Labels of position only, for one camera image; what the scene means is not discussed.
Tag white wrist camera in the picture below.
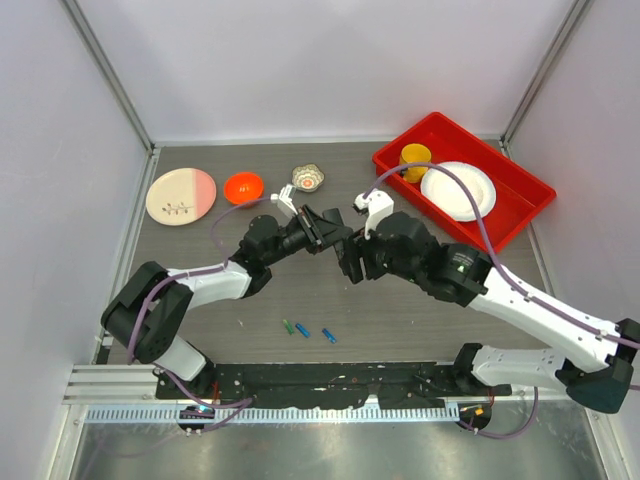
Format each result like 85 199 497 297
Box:
353 188 394 240
269 184 297 219

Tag aluminium frame post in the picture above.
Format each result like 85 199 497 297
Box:
500 0 595 149
59 0 155 152

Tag blue battery near green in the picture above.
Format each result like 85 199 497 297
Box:
295 323 311 338

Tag pink cream floral plate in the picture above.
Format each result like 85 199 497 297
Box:
145 168 217 226

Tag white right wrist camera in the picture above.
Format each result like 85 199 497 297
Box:
353 188 394 240

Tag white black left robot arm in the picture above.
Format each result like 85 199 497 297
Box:
101 205 353 399

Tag white slotted cable duct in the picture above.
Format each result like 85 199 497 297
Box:
85 402 460 425

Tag aluminium right frame post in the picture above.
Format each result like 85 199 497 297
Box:
500 0 595 149

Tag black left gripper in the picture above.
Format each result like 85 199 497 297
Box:
264 205 350 267

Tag yellow mug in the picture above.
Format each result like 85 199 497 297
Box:
399 143 432 184

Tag aluminium front frame rail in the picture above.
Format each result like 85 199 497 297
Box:
62 358 611 404

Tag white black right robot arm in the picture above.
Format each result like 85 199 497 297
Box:
336 212 639 414

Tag orange plastic bowl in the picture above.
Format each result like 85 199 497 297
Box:
223 172 264 206

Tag red plastic bin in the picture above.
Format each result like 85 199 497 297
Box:
372 112 556 252

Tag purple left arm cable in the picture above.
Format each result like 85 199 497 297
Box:
125 197 279 434

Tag blue battery lower right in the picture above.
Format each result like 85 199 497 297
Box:
322 328 337 344

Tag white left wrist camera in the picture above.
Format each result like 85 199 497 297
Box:
269 184 297 219

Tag small patterned ceramic bowl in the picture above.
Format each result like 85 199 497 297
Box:
292 163 325 193

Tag aluminium left frame post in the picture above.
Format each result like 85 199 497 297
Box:
59 0 155 152

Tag white paper plate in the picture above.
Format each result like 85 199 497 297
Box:
420 161 497 222

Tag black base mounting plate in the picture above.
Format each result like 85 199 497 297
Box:
184 362 512 410

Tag black remote control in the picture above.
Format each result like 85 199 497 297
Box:
322 208 344 228

